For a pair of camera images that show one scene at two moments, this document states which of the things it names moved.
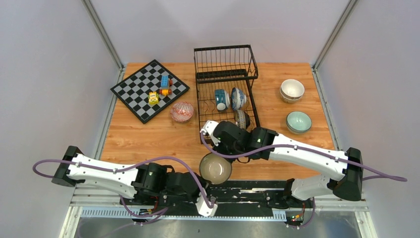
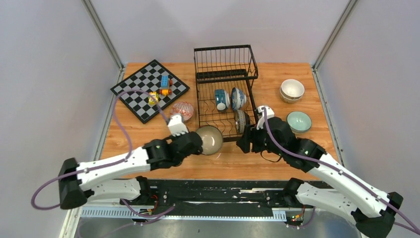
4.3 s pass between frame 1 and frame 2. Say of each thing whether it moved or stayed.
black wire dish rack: stayed
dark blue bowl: moved
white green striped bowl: stayed
